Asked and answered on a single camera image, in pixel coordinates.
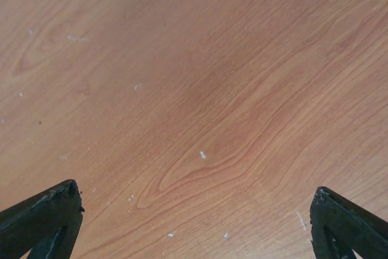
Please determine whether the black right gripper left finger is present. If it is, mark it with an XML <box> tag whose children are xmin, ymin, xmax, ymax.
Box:
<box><xmin>1</xmin><ymin>179</ymin><xmax>85</xmax><ymax>258</ymax></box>

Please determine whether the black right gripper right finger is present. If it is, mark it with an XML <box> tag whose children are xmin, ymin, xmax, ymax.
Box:
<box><xmin>310</xmin><ymin>186</ymin><xmax>387</xmax><ymax>258</ymax></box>

